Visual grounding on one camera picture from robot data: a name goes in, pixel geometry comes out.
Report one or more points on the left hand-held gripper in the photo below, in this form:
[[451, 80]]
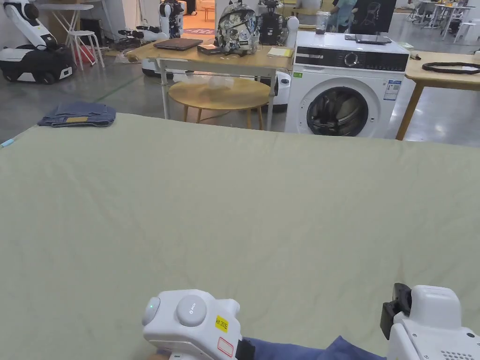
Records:
[[187, 318]]

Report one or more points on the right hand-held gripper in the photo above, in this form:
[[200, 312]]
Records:
[[431, 330]]

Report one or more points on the person's left hand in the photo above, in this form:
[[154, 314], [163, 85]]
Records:
[[159, 355]]

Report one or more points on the dark blue garment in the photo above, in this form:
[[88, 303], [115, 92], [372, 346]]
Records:
[[337, 350]]

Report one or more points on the bed with pale green sheet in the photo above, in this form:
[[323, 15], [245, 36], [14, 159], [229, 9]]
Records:
[[225, 210]]

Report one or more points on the folded blue jeans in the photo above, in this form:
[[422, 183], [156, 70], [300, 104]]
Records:
[[80, 114]]

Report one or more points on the pale blue tape strip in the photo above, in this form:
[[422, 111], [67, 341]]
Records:
[[7, 143]]

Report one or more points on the white washing machine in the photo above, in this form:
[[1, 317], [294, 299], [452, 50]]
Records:
[[337, 75]]

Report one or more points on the white humanoid robot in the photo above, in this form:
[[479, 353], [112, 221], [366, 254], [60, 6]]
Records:
[[170, 17]]

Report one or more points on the white and black wheeled robot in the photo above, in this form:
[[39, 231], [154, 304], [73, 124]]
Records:
[[33, 56]]

